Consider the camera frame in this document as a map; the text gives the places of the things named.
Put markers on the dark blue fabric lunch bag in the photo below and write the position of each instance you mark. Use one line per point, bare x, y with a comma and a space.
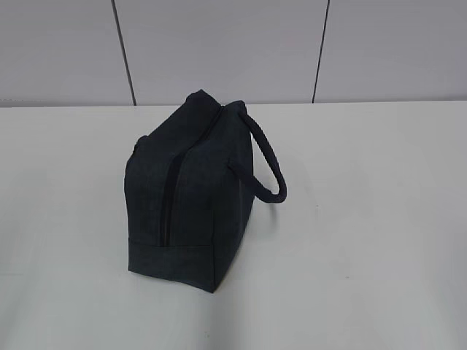
189, 187

